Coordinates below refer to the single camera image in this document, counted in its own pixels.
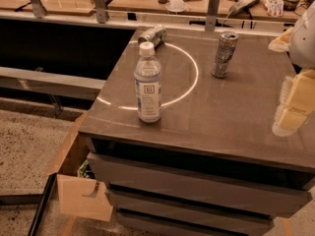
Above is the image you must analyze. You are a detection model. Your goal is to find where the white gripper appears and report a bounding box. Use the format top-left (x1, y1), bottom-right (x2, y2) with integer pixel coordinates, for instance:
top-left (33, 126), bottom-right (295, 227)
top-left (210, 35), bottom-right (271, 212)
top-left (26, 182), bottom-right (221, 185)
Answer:
top-left (268, 4), bottom-right (315, 137)

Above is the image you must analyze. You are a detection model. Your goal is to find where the silver redbull can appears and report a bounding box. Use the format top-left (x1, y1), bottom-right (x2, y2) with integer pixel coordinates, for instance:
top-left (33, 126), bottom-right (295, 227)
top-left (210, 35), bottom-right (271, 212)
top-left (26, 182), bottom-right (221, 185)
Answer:
top-left (212, 31), bottom-right (238, 79)

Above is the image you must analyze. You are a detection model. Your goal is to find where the silver can lying down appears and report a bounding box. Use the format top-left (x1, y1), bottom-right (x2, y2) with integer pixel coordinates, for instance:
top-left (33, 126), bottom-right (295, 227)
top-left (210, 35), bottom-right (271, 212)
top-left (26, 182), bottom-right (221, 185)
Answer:
top-left (138, 25), bottom-right (167, 47)

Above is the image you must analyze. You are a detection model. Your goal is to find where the colourful snack packet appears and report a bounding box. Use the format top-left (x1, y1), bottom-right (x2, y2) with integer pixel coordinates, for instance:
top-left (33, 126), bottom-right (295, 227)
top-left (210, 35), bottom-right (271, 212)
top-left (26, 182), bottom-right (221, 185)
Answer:
top-left (264, 0), bottom-right (284, 17)

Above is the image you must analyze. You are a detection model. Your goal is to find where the black mesh cup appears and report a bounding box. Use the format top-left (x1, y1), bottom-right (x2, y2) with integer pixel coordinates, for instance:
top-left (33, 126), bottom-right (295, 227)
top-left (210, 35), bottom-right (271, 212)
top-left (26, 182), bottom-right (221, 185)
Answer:
top-left (283, 0), bottom-right (300, 11)

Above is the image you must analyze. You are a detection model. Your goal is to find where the grey handheld device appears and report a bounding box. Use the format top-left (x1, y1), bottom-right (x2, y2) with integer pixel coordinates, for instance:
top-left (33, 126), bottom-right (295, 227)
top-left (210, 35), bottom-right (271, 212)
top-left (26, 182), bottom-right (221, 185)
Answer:
top-left (228, 0), bottom-right (260, 16)

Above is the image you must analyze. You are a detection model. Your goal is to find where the grey drawer cabinet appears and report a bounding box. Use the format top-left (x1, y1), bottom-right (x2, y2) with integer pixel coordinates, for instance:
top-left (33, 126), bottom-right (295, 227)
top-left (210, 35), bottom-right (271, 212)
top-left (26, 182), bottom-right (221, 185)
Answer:
top-left (80, 29), bottom-right (315, 236)

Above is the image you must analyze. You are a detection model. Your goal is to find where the white bowl on bench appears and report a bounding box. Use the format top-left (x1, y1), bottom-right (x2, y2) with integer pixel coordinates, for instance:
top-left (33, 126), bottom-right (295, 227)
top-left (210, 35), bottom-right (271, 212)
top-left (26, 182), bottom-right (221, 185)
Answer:
top-left (165, 0), bottom-right (186, 13)

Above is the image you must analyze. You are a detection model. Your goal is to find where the clear plastic water bottle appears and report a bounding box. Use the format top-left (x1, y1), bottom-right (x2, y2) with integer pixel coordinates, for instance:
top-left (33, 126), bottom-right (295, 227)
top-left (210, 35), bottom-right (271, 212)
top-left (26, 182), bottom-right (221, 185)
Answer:
top-left (134, 41), bottom-right (161, 123)

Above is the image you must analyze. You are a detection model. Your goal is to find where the open cardboard box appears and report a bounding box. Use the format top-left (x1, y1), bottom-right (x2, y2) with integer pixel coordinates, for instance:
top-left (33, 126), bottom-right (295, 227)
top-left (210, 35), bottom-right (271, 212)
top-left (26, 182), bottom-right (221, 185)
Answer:
top-left (47, 114), bottom-right (113, 221)

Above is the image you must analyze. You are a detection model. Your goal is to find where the right metal bracket post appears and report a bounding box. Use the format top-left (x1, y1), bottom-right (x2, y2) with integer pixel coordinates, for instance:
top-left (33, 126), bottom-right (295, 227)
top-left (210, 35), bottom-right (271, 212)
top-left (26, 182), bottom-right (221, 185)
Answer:
top-left (205, 0), bottom-right (220, 31)

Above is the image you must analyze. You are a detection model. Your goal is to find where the metal bracket post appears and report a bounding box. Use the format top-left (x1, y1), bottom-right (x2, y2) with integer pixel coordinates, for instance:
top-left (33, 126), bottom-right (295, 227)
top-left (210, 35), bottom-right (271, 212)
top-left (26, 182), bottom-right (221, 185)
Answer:
top-left (94, 0), bottom-right (108, 24)
top-left (30, 0), bottom-right (47, 19)
top-left (205, 0), bottom-right (220, 31)

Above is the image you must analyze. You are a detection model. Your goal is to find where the middle metal bracket post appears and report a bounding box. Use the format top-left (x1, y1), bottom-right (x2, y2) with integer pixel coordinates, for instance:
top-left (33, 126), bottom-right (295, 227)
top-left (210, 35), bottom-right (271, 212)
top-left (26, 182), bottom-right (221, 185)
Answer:
top-left (94, 0), bottom-right (108, 24)

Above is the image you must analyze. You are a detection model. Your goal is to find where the left metal bracket post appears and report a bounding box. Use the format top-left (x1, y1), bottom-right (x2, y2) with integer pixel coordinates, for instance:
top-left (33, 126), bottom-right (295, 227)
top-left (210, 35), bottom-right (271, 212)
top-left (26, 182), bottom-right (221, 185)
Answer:
top-left (30, 0), bottom-right (47, 19)

